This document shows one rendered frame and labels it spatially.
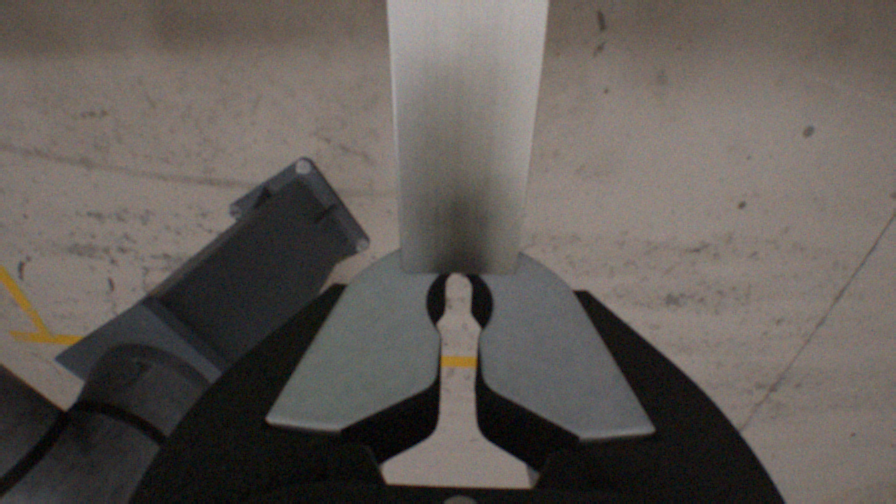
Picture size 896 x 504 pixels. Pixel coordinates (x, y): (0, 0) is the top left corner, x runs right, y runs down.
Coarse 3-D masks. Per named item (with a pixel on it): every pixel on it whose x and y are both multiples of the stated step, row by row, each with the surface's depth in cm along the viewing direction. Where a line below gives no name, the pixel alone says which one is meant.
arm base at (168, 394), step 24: (120, 360) 46; (144, 360) 46; (168, 360) 48; (96, 384) 44; (120, 384) 44; (144, 384) 45; (168, 384) 46; (192, 384) 49; (72, 408) 41; (96, 408) 41; (120, 408) 42; (144, 408) 44; (168, 408) 46; (144, 432) 42; (168, 432) 45
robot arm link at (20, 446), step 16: (0, 368) 33; (0, 384) 32; (16, 384) 34; (0, 400) 31; (16, 400) 33; (32, 400) 34; (48, 400) 37; (0, 416) 31; (16, 416) 32; (32, 416) 33; (48, 416) 35; (0, 432) 30; (16, 432) 31; (32, 432) 33; (0, 448) 30; (16, 448) 31; (0, 464) 30
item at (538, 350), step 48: (480, 288) 9; (528, 288) 9; (480, 336) 7; (528, 336) 7; (576, 336) 7; (480, 384) 6; (528, 384) 6; (576, 384) 6; (624, 384) 6; (480, 432) 7; (528, 432) 6; (576, 432) 5; (624, 432) 5
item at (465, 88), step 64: (448, 0) 6; (512, 0) 6; (448, 64) 7; (512, 64) 6; (448, 128) 7; (512, 128) 7; (448, 192) 8; (512, 192) 8; (448, 256) 9; (512, 256) 9
